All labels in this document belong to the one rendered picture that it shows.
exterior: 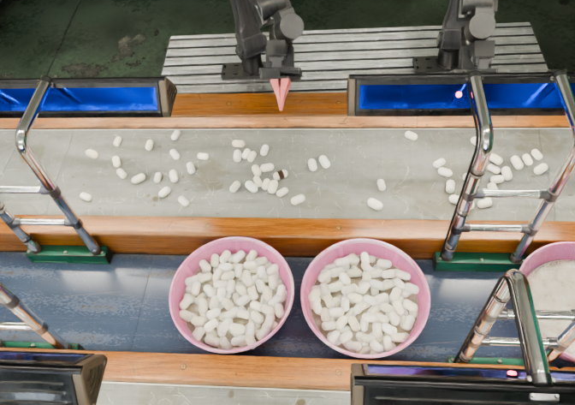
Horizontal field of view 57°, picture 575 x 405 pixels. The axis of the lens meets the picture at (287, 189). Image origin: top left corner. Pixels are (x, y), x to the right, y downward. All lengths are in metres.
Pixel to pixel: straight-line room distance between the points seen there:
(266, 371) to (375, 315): 0.25
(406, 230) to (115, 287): 0.69
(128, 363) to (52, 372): 0.37
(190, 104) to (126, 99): 0.44
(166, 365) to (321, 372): 0.30
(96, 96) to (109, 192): 0.36
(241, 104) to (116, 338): 0.68
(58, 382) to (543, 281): 0.95
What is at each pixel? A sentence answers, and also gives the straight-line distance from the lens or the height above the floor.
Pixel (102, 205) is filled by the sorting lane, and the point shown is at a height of 0.74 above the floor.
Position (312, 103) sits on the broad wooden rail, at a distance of 1.47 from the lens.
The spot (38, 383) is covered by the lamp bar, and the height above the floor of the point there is 1.09.
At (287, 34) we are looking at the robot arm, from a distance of 1.26.
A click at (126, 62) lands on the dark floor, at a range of 3.00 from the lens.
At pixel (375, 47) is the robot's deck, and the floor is 0.67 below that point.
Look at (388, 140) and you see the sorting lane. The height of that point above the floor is 0.74.
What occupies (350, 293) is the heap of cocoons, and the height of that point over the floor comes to 0.74.
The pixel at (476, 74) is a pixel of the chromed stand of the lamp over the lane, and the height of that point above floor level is 1.12.
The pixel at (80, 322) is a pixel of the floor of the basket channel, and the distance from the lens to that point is 1.33.
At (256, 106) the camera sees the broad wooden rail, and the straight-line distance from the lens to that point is 1.47.
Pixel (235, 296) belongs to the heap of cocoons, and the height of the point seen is 0.73.
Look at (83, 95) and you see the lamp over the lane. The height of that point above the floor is 1.09.
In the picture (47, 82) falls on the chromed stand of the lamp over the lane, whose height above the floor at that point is 1.12.
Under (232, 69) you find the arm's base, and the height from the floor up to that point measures 0.68.
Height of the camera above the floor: 1.79
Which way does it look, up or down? 53 degrees down
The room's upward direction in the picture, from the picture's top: 6 degrees counter-clockwise
